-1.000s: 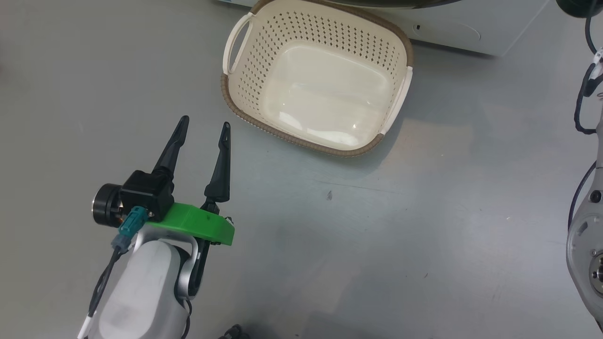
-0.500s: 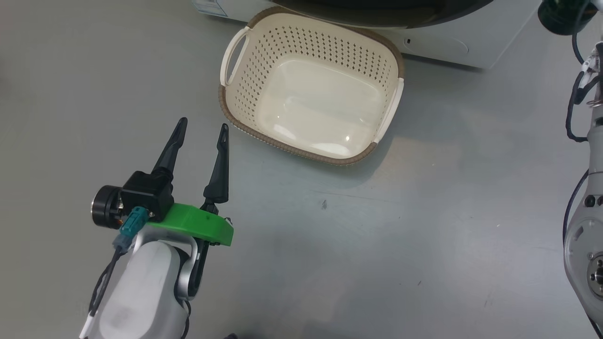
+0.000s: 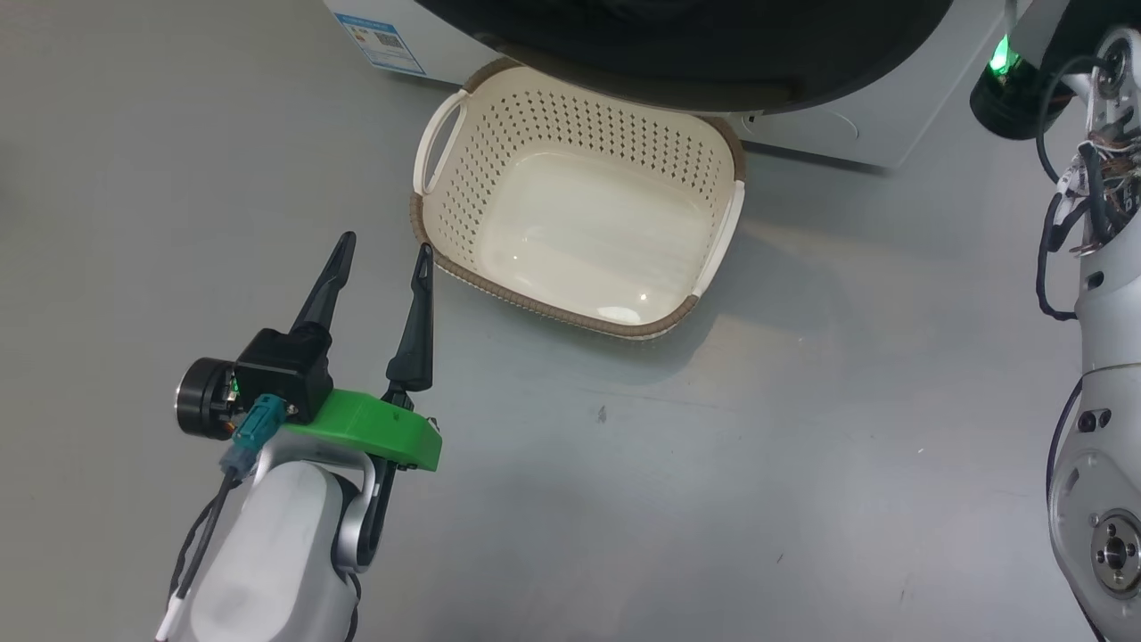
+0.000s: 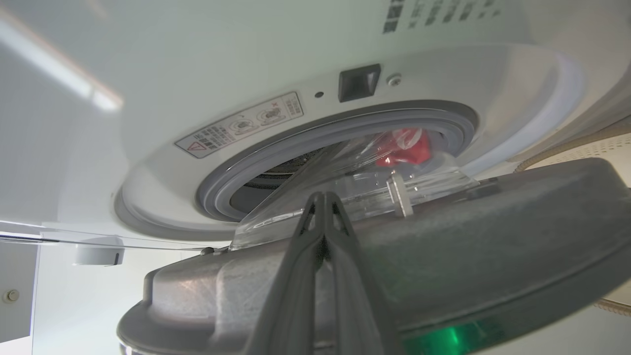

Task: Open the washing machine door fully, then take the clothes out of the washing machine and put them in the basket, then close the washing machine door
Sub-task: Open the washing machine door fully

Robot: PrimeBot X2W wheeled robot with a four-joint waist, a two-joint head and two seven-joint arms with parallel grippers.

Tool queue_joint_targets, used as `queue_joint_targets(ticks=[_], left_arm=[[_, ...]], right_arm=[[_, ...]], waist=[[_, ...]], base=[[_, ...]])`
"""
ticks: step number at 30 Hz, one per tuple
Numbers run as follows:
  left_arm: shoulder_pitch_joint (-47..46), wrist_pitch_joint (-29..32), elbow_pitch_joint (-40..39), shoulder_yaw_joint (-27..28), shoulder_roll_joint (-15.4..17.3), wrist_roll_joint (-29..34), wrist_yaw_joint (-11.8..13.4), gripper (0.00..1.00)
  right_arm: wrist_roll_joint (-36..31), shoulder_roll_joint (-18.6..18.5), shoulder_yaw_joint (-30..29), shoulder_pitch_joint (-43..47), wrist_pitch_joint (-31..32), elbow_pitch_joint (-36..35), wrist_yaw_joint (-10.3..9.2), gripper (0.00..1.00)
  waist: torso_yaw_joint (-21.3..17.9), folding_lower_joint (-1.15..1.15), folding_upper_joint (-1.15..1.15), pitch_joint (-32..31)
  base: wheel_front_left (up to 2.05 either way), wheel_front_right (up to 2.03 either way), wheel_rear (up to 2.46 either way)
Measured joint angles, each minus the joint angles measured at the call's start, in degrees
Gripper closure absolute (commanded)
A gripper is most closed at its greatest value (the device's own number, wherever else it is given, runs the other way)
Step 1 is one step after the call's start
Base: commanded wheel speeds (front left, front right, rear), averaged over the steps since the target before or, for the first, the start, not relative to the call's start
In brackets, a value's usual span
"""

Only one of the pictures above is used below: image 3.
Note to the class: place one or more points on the white washing machine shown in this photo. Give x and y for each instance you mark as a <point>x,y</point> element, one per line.
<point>856,125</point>

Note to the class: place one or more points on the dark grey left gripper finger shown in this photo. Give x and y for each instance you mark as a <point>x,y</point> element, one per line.
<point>328,283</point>
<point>419,348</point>

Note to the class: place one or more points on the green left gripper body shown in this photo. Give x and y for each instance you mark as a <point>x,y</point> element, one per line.
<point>374,428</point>

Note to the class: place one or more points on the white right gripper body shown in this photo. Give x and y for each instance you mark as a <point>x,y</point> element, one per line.
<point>1038,27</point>

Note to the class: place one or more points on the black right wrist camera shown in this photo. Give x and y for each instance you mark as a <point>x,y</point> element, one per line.
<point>1003,107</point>

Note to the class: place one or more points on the cream perforated laundry basket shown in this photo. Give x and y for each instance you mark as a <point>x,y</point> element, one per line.
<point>588,232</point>

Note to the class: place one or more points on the blue white energy label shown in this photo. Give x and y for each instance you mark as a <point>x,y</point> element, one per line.
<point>383,43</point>

